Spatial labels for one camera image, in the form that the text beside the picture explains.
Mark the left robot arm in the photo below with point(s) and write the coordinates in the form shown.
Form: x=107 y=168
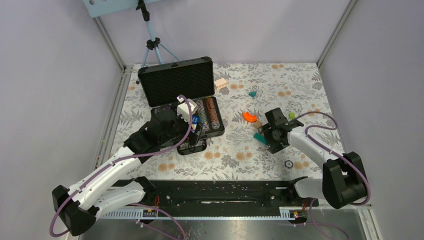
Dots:
x=80 y=205

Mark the green small block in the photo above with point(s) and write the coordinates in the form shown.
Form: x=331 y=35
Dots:
x=292 y=116

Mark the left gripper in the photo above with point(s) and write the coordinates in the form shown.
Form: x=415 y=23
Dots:
x=194 y=136

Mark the tan small cube block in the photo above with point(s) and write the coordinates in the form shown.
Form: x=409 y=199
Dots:
x=257 y=124

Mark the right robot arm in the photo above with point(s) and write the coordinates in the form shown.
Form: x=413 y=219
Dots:
x=343 y=180

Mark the light blue tripod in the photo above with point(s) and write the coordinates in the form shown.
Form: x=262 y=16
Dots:
x=154 y=43

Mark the teal triangular block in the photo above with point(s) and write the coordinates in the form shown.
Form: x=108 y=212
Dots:
x=252 y=94

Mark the blue small blind button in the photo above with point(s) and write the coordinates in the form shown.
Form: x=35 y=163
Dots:
x=195 y=119

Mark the orange curved block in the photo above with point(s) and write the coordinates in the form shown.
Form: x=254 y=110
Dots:
x=249 y=117

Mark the teal rectangular block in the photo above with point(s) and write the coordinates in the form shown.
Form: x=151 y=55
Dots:
x=260 y=138

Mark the blue tan poker chip row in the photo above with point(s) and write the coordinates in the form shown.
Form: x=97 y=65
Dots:
x=202 y=115

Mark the beige toy block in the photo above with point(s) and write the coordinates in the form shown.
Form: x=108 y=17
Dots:
x=220 y=83

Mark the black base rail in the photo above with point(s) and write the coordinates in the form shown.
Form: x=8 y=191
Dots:
x=220 y=198

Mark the black poker chip case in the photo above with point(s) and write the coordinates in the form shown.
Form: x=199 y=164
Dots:
x=171 y=90

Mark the orange black poker chip row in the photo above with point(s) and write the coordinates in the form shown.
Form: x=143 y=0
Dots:
x=213 y=114

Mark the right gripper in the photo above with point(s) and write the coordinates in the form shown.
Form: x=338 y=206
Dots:
x=273 y=146

